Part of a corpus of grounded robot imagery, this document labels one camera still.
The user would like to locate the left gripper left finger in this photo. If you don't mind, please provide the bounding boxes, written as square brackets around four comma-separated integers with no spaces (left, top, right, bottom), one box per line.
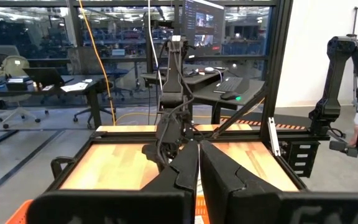
[26,140,200,224]

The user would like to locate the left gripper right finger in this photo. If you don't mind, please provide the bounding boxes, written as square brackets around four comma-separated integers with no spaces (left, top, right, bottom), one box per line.
[200,139,358,224]

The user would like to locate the orange plastic basket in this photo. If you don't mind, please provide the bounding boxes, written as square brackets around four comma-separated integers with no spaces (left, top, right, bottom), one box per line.
[4,198,34,224]
[195,195,210,224]

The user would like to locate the black lit computer mouse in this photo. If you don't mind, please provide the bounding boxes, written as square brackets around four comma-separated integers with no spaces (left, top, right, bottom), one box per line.
[219,91,242,102]

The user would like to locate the black keyboard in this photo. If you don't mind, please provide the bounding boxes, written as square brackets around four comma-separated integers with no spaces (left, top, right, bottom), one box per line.
[213,77,244,94]

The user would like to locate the black box with white labels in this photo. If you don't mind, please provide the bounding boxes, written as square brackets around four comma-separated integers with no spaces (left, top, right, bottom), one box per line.
[286,141,322,179]

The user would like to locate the black laptop desk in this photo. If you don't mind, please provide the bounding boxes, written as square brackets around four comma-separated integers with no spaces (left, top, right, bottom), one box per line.
[0,74,105,147]

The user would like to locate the black keyboard desk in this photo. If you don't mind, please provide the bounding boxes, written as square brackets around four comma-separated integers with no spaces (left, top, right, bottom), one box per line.
[193,77,266,125]

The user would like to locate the black computer monitor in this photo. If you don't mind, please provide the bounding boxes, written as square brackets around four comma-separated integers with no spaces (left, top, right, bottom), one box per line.
[183,0,226,58]

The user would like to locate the white paper sheets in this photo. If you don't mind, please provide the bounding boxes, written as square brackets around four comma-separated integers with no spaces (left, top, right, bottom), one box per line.
[60,82,89,93]

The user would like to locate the black office chair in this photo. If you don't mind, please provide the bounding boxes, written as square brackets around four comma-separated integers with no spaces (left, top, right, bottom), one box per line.
[67,46,117,130]

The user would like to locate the black laptop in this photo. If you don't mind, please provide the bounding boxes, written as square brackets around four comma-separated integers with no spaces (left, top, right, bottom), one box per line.
[22,67,74,87]

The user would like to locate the beige office chair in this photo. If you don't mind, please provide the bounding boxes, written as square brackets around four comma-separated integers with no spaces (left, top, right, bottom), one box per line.
[0,55,42,130]

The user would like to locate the thin black stand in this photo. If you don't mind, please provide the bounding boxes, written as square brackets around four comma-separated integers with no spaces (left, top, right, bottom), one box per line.
[351,5,358,37]

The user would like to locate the silver metal bracket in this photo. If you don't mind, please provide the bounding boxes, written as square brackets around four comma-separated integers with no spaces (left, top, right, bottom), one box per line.
[267,117,282,157]

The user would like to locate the yellow cable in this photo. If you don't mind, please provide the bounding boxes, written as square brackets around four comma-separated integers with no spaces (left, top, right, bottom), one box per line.
[78,0,262,126]

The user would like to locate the striped floor cable cover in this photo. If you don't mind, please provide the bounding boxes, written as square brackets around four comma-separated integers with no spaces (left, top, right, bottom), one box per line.
[219,117,306,131]

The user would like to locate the white cable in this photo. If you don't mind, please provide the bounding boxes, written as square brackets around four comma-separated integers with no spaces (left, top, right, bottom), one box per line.
[147,0,165,94]

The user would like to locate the black clamp bracket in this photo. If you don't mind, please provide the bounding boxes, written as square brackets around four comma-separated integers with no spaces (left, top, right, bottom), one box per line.
[50,156,76,180]

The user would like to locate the black aluminium table frame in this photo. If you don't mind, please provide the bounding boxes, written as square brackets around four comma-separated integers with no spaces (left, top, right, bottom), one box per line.
[44,0,331,200]

